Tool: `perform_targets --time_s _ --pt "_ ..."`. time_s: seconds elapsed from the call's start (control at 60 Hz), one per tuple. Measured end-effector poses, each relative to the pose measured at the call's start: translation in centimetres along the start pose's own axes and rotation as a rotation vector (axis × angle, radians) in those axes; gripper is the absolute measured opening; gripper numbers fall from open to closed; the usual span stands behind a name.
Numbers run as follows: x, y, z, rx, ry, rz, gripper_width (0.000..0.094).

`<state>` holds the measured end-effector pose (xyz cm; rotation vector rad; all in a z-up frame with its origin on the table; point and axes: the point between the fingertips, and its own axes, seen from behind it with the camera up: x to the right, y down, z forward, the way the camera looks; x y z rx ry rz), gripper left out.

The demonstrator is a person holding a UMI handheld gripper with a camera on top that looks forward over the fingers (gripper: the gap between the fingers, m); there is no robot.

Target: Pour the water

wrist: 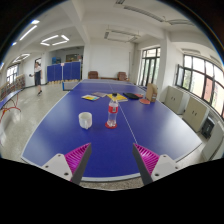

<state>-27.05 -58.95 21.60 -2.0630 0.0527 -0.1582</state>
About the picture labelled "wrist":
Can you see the ceiling air conditioner unit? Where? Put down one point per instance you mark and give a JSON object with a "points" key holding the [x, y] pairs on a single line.
{"points": [[121, 35]]}

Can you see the low bookshelf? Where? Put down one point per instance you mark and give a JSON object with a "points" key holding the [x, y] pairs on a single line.
{"points": [[15, 85]]}

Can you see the blue red-legged table tennis table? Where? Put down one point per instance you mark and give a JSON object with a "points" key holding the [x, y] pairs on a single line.
{"points": [[8, 98]]}

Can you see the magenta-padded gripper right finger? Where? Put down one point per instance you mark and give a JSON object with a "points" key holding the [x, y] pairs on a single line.
{"points": [[146, 158]]}

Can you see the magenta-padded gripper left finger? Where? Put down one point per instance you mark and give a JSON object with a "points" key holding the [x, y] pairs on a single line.
{"points": [[76, 157]]}

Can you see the person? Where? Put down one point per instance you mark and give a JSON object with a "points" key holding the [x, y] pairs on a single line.
{"points": [[37, 76]]}

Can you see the white mug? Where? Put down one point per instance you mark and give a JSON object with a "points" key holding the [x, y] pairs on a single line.
{"points": [[85, 120]]}

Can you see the yellow and blue booklet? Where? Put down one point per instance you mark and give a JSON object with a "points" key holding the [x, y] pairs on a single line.
{"points": [[90, 97]]}

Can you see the blue partition boards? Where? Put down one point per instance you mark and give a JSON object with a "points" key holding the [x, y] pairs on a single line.
{"points": [[65, 71]]}

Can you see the red table tennis paddle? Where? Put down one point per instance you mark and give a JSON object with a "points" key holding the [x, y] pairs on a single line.
{"points": [[139, 95], [144, 101]]}

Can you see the ceiling lights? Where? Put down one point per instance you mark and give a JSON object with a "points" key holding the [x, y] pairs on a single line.
{"points": [[50, 38]]}

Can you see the brown armchair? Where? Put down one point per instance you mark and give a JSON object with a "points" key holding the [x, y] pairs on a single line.
{"points": [[93, 75], [122, 76]]}

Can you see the clear red-labelled water bottle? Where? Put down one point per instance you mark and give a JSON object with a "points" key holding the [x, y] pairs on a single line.
{"points": [[112, 111]]}

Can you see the brown cardboard box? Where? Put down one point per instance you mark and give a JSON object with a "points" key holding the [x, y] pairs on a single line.
{"points": [[151, 92]]}

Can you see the wide black-framed window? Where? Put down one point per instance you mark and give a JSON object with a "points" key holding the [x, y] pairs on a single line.
{"points": [[200, 81]]}

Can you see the grey booklet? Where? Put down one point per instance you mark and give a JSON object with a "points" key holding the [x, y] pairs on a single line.
{"points": [[99, 94]]}

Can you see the tall black-framed window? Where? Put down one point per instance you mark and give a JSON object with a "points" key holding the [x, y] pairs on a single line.
{"points": [[149, 66]]}

